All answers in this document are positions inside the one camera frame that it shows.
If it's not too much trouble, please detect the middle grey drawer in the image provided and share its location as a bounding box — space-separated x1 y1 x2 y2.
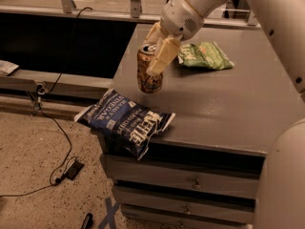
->
113 185 254 224

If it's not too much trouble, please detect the metal railing frame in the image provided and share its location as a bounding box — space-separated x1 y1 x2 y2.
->
0 0 261 28

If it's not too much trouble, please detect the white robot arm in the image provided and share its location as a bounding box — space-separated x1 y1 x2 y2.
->
145 0 305 229

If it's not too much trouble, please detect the blue kettle chip bag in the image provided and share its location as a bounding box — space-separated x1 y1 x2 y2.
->
74 89 175 160

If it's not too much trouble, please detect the grey drawer cabinet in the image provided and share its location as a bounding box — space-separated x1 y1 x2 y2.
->
91 23 305 229

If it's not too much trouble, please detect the black power adapter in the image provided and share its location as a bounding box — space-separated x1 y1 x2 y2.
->
64 160 84 180

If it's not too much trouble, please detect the grey metal ledge beam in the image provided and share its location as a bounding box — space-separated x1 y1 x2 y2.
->
0 70 112 99

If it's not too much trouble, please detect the grey drawer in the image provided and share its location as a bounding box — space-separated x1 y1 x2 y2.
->
100 155 258 198
113 185 254 224
121 204 253 229

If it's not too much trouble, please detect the orange soda can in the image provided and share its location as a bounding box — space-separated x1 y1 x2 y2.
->
136 43 164 94

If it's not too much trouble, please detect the bottom grey drawer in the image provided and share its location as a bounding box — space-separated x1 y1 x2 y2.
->
121 204 253 229

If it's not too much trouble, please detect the white paper packet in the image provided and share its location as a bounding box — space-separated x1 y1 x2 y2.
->
0 60 19 76

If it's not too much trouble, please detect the green chip bag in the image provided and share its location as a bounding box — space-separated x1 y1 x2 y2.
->
178 42 234 71

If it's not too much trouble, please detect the black cable on floor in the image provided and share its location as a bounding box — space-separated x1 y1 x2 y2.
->
0 7 93 198

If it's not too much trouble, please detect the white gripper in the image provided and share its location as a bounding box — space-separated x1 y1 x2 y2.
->
144 0 204 76

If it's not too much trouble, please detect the black marker on floor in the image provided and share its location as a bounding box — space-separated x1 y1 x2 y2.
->
81 213 92 229

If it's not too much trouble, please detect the top grey drawer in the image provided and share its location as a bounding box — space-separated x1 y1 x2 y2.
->
100 155 258 198

